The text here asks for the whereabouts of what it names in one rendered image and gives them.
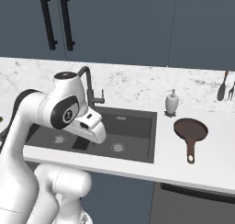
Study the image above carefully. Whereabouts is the grey dishwasher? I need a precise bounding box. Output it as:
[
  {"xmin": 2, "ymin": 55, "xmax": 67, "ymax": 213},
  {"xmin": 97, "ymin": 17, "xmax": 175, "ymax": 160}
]
[{"xmin": 149, "ymin": 182, "xmax": 235, "ymax": 224}]

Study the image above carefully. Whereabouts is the blue-grey base cupboard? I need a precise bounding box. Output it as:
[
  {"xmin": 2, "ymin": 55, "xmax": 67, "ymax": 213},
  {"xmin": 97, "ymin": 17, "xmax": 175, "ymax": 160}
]
[{"xmin": 78, "ymin": 170, "xmax": 156, "ymax": 224}]

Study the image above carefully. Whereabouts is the black tap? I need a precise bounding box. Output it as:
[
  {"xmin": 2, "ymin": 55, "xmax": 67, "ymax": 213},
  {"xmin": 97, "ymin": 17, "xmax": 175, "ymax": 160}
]
[{"xmin": 76, "ymin": 65, "xmax": 106, "ymax": 109}]

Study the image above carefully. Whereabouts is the dark grey double sink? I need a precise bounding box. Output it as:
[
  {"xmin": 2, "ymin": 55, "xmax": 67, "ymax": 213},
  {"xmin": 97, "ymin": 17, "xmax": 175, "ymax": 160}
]
[{"xmin": 24, "ymin": 105, "xmax": 158, "ymax": 164}]

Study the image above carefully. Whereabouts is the black cupboard handle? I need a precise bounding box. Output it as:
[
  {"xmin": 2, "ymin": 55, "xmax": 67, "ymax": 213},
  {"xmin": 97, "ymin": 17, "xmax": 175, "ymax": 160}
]
[
  {"xmin": 59, "ymin": 0, "xmax": 76, "ymax": 52},
  {"xmin": 39, "ymin": 0, "xmax": 59, "ymax": 50}
]

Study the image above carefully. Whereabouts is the dark hanging fork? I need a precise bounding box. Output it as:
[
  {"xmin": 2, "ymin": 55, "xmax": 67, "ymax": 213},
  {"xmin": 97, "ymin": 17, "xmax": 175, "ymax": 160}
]
[{"xmin": 227, "ymin": 80, "xmax": 235, "ymax": 101}]

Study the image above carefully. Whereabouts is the black dishwasher handle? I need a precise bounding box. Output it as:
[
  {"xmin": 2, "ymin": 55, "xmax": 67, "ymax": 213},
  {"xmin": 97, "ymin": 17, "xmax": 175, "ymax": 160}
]
[{"xmin": 160, "ymin": 183, "xmax": 235, "ymax": 205}]

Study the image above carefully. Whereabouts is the blue-grey cupboard door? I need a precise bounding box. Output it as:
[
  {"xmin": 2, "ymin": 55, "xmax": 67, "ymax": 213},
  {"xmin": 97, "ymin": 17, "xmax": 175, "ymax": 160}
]
[
  {"xmin": 167, "ymin": 0, "xmax": 235, "ymax": 72},
  {"xmin": 55, "ymin": 0, "xmax": 178, "ymax": 68},
  {"xmin": 0, "ymin": 0, "xmax": 67, "ymax": 62}
]

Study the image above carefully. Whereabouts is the dark brown pan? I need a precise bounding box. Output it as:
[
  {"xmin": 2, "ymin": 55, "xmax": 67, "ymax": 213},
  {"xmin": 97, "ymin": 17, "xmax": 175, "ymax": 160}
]
[{"xmin": 173, "ymin": 118, "xmax": 209, "ymax": 165}]

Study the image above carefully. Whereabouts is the white soap dispenser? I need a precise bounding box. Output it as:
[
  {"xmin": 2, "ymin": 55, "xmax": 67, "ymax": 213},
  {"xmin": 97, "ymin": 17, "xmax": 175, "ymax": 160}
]
[{"xmin": 164, "ymin": 88, "xmax": 180, "ymax": 118}]

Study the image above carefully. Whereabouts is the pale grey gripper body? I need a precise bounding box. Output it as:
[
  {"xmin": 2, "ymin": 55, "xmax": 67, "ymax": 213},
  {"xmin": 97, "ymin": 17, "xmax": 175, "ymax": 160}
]
[{"xmin": 64, "ymin": 119, "xmax": 107, "ymax": 145}]

